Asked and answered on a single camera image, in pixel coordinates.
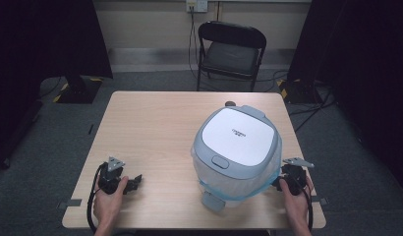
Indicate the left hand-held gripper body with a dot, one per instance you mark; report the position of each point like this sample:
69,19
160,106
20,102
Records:
110,177

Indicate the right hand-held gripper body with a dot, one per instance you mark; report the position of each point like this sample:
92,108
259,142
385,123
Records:
294,178

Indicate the white and grey rice cooker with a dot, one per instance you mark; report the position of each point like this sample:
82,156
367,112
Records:
239,137

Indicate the person's right hand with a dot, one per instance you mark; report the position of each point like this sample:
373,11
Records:
298,206

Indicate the person's left hand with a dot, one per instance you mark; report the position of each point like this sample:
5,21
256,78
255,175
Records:
107,206

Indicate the light wooden table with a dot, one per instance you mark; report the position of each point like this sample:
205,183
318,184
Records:
150,131

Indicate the black stand base striped tape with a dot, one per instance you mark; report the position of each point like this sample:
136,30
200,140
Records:
299,91
79,89

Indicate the small dark round object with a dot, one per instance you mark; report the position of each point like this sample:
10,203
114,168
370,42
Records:
230,103

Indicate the black folding chair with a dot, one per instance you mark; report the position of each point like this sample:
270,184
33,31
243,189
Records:
230,55

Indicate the dark curtain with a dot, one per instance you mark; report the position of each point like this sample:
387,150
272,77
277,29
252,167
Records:
42,49
363,59

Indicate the grey table edge bracket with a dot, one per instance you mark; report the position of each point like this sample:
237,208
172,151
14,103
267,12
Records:
70,203
320,200

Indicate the white wall socket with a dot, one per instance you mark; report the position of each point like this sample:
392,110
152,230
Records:
197,5

